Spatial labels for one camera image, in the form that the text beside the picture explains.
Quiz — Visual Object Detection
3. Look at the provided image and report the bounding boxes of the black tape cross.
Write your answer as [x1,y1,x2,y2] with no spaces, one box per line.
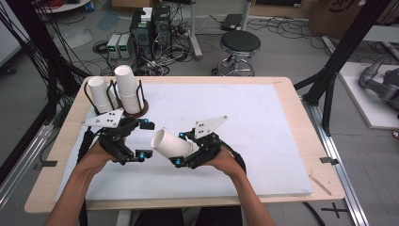
[320,202,349,220]

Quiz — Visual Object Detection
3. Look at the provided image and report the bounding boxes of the person's right hand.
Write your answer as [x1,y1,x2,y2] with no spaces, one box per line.
[202,148,245,181]

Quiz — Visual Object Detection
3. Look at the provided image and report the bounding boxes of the black frame post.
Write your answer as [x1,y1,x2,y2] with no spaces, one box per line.
[294,0,394,137]
[0,0,92,102]

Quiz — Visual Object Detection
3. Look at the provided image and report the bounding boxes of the black computer tower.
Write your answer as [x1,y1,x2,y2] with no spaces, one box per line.
[152,5,173,57]
[129,7,155,61]

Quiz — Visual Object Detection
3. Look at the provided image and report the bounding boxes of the stack of white cups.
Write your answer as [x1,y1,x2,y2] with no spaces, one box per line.
[113,64,146,115]
[87,76,115,115]

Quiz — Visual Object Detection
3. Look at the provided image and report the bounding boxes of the person's left hand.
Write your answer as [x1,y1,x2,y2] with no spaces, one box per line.
[78,138,126,172]

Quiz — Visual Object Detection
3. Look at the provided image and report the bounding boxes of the person's dark trousers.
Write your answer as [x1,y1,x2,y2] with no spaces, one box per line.
[134,205,244,226]

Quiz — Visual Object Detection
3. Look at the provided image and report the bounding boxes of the white paper cup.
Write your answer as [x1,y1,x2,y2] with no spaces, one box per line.
[150,128,194,160]

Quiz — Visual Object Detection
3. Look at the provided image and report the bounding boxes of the grey desk leg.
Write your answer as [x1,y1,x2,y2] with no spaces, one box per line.
[187,0,204,61]

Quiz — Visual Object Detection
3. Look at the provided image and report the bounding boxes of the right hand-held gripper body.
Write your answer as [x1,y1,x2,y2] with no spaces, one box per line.
[185,115,229,170]

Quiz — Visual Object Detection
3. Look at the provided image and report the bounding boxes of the white platform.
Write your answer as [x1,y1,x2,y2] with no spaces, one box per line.
[338,60,399,131]

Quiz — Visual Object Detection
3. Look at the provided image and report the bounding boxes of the black wire cup holder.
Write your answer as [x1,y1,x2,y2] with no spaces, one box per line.
[107,79,151,120]

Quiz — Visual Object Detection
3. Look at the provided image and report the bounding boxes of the white foam board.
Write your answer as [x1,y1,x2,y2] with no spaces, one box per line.
[56,82,314,202]

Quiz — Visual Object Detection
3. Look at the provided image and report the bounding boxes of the aluminium rail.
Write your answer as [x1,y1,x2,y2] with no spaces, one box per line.
[0,122,55,210]
[301,96,371,226]

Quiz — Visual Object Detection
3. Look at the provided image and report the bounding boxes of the white cabinet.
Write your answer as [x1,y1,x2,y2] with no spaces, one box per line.
[0,0,30,69]

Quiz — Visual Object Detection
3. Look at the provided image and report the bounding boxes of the large printed cardboard box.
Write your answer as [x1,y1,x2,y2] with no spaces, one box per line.
[308,0,389,40]

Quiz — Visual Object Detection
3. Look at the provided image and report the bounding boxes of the white round table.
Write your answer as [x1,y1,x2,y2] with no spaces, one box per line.
[32,0,92,14]

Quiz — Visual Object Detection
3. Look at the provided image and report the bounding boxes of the wooden table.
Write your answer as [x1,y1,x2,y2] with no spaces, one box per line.
[24,75,346,215]

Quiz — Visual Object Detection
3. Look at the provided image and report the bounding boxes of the black round stool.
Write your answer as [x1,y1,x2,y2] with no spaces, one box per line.
[211,29,263,77]

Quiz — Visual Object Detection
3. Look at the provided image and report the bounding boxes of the red cable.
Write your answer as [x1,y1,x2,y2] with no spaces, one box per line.
[42,0,66,10]

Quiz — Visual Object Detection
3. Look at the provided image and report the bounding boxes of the thin wooden stick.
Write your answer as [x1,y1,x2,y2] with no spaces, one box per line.
[308,173,333,197]

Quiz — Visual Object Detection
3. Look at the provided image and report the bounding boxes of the black laptop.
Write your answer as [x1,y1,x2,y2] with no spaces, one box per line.
[220,13,245,32]

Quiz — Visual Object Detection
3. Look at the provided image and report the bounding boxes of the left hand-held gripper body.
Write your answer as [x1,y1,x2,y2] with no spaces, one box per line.
[80,107,141,166]

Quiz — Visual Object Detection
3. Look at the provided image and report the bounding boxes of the black tape piece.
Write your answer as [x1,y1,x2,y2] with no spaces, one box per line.
[319,155,341,166]
[33,159,59,171]

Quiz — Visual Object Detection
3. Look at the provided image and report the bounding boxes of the grey power supply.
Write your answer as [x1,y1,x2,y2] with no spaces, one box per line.
[106,33,122,59]
[118,33,133,60]

